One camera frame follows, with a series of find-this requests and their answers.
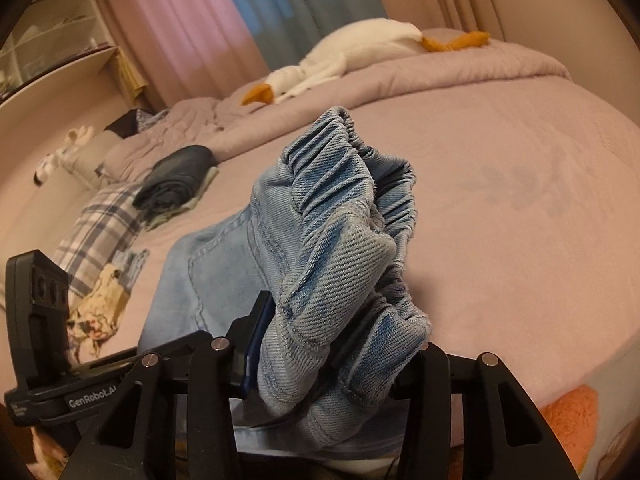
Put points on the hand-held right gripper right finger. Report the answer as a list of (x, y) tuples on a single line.
[(430, 385)]

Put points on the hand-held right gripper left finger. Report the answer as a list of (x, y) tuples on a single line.
[(260, 340)]

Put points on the light blue denim pants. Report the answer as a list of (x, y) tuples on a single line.
[(340, 260)]

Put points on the dark folded pants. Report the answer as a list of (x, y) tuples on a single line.
[(175, 177)]

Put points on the floral patterned cloth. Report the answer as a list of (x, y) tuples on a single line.
[(97, 310)]

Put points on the plaid checked cloth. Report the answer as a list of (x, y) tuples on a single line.
[(97, 230)]

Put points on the beige curved headboard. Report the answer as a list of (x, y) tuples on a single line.
[(30, 210)]

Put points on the orange fluffy rug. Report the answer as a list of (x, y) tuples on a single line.
[(572, 420)]

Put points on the bed with pink sheet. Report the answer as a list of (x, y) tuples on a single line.
[(500, 235)]

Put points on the small white plush toy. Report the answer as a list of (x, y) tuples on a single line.
[(62, 152)]

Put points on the dark crumpled clothing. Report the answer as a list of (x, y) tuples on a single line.
[(132, 121)]

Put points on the pink quilted duvet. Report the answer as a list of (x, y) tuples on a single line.
[(400, 75)]

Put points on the white goose plush toy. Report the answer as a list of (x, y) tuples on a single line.
[(350, 50)]

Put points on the pink curtain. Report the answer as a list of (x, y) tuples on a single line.
[(185, 25)]

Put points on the blue curtain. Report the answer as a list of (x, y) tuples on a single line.
[(310, 5)]

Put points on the white wall shelf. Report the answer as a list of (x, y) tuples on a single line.
[(55, 40)]

